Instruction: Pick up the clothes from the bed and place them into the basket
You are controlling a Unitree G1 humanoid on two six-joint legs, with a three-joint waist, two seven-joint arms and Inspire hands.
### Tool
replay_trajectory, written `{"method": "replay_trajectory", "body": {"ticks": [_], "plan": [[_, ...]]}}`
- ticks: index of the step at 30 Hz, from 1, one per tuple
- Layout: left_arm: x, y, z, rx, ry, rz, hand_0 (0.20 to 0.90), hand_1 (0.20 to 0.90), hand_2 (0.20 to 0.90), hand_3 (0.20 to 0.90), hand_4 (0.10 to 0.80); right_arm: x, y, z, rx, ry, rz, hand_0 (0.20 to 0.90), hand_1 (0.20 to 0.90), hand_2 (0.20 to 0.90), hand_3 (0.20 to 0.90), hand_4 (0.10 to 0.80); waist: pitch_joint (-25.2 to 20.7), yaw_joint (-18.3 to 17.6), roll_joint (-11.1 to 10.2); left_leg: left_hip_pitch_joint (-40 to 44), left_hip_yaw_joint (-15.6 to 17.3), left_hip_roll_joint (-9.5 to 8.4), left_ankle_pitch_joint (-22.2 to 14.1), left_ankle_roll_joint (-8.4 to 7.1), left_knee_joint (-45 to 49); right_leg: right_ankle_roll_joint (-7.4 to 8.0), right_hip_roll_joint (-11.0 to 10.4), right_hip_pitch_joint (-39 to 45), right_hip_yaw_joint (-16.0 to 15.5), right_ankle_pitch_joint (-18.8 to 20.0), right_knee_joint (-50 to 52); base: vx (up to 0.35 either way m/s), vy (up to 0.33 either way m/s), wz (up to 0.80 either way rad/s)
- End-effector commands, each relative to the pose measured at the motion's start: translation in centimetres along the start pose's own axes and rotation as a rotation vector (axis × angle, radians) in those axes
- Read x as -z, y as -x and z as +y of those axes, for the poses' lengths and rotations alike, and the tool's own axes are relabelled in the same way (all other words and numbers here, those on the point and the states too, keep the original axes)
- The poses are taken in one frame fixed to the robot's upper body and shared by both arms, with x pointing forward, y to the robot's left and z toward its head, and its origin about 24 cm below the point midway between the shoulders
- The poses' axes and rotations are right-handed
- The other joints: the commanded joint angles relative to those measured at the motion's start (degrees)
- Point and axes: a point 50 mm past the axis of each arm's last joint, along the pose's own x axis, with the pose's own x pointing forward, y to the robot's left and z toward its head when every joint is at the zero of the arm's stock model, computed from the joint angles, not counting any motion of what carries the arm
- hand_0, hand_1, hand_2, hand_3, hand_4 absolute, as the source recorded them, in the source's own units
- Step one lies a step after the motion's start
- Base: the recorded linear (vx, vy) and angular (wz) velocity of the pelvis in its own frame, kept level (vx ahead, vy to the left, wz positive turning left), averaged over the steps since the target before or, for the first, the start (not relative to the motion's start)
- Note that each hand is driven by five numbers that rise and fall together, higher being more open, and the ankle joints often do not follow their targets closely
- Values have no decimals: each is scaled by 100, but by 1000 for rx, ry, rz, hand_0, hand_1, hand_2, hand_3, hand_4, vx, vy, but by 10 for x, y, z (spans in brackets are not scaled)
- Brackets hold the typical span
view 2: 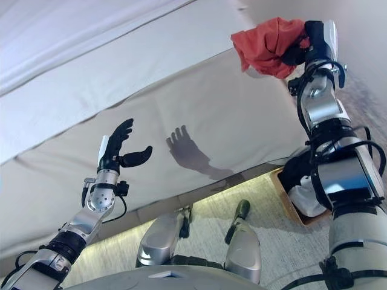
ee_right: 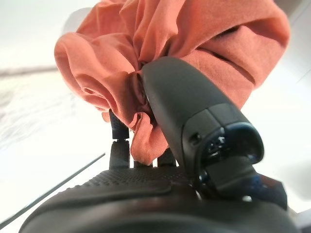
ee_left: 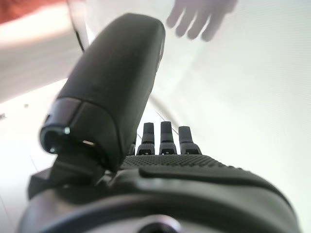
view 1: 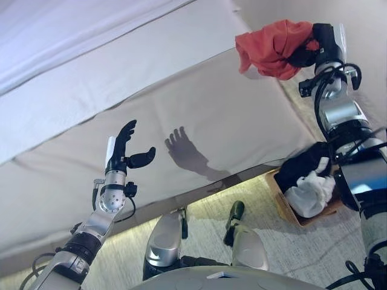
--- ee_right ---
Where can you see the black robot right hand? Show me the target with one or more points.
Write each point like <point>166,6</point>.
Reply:
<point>182,102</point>

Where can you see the orange garment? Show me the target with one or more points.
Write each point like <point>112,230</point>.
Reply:
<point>170,29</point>

